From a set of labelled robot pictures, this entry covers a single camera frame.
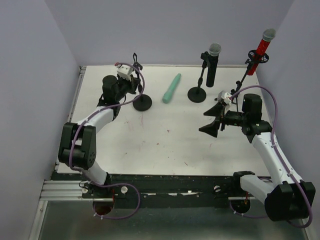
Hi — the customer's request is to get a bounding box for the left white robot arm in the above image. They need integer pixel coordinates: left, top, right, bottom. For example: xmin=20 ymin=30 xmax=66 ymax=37
xmin=58 ymin=75 xmax=142 ymax=186

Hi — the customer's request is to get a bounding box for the teal microphone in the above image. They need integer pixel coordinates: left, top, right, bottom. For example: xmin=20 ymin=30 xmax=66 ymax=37
xmin=162 ymin=73 xmax=182 ymax=104

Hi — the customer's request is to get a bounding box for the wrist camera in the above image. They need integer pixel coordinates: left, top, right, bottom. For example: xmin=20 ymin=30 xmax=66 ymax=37
xmin=115 ymin=62 xmax=134 ymax=81
xmin=217 ymin=90 xmax=232 ymax=114

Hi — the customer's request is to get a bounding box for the black round-base stand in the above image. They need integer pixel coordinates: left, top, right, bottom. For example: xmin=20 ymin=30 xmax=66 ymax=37
xmin=132 ymin=52 xmax=152 ymax=112
xmin=187 ymin=51 xmax=209 ymax=103

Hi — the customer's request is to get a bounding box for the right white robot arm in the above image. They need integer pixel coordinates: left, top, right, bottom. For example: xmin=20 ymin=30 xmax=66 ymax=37
xmin=199 ymin=91 xmax=316 ymax=222

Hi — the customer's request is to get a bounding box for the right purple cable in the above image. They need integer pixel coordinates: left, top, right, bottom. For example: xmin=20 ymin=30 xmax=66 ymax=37
xmin=229 ymin=85 xmax=313 ymax=228

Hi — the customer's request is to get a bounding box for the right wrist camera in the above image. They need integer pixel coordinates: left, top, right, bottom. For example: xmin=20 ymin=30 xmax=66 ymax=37
xmin=217 ymin=90 xmax=232 ymax=114

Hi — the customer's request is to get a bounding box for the black tripod shock-mount stand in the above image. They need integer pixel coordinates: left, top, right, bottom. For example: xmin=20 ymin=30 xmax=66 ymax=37
xmin=214 ymin=48 xmax=270 ymax=106

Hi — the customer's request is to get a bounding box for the black microphone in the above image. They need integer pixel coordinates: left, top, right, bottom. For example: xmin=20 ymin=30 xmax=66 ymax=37
xmin=206 ymin=43 xmax=222 ymax=88

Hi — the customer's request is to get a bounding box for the red rhinestone microphone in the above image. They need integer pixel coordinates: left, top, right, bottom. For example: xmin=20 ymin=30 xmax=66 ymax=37
xmin=245 ymin=28 xmax=276 ymax=76

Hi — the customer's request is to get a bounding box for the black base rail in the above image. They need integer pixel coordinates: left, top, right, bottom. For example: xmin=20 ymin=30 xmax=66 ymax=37
xmin=79 ymin=173 xmax=271 ymax=210

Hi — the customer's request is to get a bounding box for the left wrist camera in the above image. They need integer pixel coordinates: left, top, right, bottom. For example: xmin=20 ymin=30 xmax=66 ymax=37
xmin=115 ymin=62 xmax=134 ymax=81

